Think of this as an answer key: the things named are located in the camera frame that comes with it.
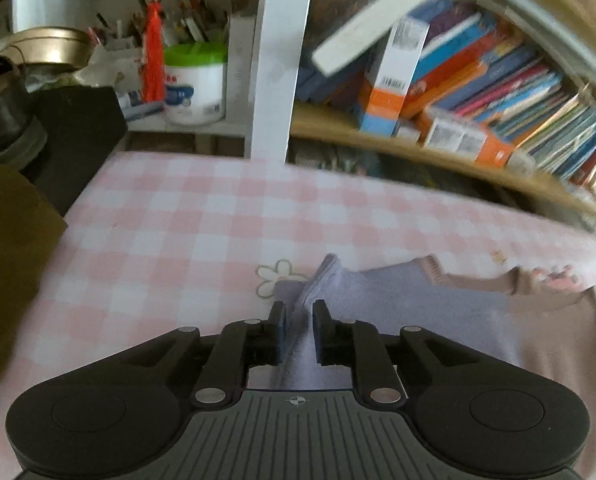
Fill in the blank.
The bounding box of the green lid white jar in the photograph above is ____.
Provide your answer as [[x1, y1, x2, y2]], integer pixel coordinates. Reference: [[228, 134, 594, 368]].
[[164, 42, 228, 126]]

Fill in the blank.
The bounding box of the red tassel ornament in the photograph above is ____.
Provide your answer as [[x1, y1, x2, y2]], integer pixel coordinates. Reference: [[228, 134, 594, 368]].
[[141, 0, 164, 103]]

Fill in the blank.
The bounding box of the wooden curved bookshelf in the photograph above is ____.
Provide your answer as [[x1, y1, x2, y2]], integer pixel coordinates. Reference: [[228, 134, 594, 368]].
[[289, 0, 596, 217]]

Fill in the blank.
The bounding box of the pink checkered table mat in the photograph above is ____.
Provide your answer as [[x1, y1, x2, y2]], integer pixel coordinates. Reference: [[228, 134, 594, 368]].
[[0, 152, 596, 479]]

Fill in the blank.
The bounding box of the pink and lilac sweater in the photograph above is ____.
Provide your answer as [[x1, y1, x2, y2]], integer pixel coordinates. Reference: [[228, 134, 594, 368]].
[[270, 252, 596, 411]]

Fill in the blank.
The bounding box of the white shelf post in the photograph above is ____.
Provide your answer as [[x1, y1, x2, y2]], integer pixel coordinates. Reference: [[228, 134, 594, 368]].
[[247, 0, 310, 164]]

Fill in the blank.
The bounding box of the orange white flat box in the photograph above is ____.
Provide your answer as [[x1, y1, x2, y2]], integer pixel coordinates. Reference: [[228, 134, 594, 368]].
[[414, 106, 514, 168]]

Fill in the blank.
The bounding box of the white thick book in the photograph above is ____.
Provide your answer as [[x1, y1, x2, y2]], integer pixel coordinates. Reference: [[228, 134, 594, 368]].
[[310, 0, 432, 76]]

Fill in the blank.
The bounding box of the white blue orange box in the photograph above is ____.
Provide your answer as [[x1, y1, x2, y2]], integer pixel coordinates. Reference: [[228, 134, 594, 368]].
[[354, 18, 429, 138]]

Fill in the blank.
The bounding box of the gold round tin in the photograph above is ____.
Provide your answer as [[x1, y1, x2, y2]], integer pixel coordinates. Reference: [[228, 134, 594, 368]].
[[0, 27, 94, 68]]

